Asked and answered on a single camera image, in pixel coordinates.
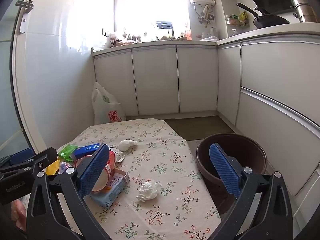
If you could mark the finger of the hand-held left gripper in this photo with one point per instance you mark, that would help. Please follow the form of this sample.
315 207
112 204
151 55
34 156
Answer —
21 156
37 158

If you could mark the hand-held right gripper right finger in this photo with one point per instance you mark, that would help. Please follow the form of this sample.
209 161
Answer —
223 170

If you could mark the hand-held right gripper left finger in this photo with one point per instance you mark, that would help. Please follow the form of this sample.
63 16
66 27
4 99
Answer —
92 170

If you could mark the blue box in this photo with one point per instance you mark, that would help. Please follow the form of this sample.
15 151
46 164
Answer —
85 150

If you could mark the brown round bin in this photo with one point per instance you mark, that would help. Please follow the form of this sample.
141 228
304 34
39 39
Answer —
240 146

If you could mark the green packet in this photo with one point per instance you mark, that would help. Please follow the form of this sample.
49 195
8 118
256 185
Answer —
66 152

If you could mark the person's left hand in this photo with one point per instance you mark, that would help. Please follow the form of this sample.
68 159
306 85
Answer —
18 212

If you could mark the yellow wrapper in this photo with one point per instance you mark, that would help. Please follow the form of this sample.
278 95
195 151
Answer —
53 167

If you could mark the light blue carton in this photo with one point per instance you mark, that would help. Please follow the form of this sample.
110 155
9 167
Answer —
112 190

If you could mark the crumpled white tissue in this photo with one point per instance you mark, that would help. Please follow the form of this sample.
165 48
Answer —
127 145
148 190

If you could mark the brown floor mat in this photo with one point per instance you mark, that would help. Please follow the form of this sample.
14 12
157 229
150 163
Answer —
200 127

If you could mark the white plastic bag red print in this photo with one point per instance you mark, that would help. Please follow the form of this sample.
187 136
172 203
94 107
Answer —
106 110

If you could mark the white drawer front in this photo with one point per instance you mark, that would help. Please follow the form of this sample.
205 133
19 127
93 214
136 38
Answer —
275 135
280 67

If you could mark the floral tablecloth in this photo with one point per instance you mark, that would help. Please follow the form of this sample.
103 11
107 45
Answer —
160 160

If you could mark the frosted glass door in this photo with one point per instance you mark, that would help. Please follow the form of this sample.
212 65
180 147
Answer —
10 92

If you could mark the narrow white cabinet door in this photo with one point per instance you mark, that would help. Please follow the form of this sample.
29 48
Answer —
228 82

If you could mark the clear plastic bottle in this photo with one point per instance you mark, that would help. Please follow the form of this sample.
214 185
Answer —
213 33

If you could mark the black hook rack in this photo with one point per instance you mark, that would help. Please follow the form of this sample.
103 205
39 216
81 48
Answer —
105 32

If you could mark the white countertop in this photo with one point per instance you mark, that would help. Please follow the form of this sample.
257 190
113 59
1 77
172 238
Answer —
250 33

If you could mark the black dish rack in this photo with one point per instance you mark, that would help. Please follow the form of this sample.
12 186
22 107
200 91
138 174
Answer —
165 26

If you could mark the black frying pan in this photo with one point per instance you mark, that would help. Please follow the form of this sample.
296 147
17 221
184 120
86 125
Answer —
268 21

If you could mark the window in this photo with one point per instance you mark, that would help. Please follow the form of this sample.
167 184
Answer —
150 5

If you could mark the steel steamer pot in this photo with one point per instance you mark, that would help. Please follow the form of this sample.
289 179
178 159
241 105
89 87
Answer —
306 7

